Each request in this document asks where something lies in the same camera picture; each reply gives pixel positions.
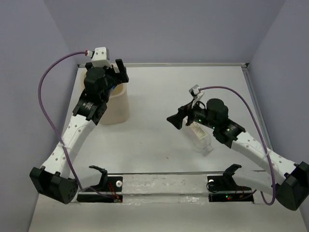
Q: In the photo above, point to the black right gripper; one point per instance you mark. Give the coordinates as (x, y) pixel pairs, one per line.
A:
(176, 119)

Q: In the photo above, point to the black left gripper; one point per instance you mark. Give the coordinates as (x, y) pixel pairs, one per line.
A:
(123, 77)

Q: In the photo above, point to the blue label bottle blue cap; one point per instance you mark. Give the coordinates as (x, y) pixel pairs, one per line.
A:
(111, 89)

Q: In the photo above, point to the clear bottle cream label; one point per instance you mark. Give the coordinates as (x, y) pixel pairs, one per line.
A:
(198, 136)

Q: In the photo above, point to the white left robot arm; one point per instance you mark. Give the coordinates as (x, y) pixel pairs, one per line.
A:
(56, 177)

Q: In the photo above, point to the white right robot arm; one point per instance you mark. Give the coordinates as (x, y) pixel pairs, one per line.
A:
(286, 180)

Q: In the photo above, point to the beige plastic bin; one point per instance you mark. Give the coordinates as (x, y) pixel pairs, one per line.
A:
(116, 104)

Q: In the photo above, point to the right black base slot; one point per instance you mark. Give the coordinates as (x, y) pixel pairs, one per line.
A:
(223, 188)

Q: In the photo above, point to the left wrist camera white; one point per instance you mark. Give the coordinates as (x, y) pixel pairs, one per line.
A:
(99, 57)

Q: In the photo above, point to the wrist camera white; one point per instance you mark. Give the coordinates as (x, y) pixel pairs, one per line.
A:
(99, 57)
(196, 94)

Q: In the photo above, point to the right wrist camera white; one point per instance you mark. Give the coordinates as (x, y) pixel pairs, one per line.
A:
(196, 94)

